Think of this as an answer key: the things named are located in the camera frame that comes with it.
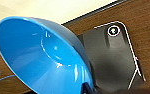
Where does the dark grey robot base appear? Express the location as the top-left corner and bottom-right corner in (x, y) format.
(72, 21), (147, 93)

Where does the round silver base bolt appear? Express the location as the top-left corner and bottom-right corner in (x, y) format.
(107, 25), (121, 38)

